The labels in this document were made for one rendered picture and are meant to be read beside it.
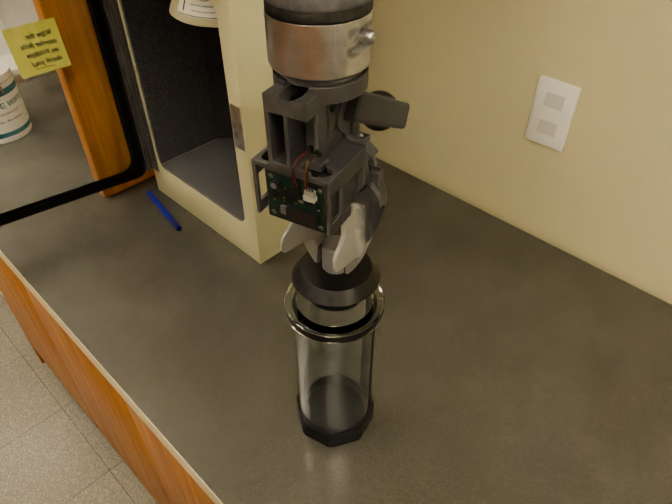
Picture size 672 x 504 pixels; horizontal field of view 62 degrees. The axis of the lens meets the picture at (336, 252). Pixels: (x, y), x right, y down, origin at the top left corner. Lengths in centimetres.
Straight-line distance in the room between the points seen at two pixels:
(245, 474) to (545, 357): 46
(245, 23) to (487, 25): 43
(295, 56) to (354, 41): 4
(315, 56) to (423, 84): 76
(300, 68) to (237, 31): 38
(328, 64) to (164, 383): 57
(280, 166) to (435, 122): 75
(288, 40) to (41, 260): 80
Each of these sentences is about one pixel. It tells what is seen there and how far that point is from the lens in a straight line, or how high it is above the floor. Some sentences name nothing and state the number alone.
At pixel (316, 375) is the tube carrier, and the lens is 65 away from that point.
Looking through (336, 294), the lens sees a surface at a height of 121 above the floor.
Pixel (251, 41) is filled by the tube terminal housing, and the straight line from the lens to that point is 79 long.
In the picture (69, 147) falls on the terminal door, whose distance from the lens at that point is 109.
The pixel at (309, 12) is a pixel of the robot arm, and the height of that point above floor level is 148.
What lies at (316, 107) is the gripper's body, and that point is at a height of 142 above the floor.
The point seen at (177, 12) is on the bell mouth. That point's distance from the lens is 90.
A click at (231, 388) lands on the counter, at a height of 94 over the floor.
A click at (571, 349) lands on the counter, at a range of 92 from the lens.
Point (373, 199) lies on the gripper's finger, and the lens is 48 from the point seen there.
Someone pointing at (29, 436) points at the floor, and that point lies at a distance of 209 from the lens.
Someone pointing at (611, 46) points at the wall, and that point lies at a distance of 95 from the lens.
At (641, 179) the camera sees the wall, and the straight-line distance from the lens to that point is 100.
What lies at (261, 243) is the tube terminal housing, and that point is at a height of 98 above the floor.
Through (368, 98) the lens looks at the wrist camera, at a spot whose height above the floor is 140.
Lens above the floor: 161
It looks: 42 degrees down
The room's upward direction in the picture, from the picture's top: straight up
